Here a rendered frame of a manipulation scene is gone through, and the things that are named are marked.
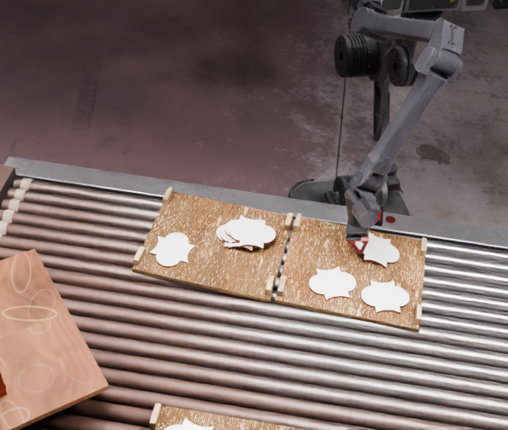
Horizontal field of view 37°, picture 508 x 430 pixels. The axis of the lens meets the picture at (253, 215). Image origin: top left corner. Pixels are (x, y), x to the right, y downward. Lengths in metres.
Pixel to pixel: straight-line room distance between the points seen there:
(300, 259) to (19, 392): 0.89
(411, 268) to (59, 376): 1.06
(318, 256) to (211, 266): 0.32
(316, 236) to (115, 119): 2.17
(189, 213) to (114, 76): 2.35
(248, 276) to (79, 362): 0.57
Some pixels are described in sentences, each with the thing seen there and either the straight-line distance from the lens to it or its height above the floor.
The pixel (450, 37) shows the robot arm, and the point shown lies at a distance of 2.09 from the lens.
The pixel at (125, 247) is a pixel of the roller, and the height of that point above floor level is 0.91.
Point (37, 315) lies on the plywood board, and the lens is 2.03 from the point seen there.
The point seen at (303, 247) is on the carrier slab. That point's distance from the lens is 2.32.
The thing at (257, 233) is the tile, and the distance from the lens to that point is 2.30.
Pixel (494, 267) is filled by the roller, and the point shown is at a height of 0.92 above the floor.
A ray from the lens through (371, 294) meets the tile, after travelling 2.22.
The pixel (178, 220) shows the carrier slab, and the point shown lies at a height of 0.94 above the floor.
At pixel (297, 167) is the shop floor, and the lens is 4.03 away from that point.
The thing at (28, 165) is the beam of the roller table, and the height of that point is 0.92.
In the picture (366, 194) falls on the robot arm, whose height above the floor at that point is 1.18.
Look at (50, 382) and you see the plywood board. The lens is 1.91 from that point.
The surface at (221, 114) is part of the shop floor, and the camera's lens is 4.34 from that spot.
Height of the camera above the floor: 2.61
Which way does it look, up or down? 44 degrees down
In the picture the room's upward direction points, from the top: 5 degrees clockwise
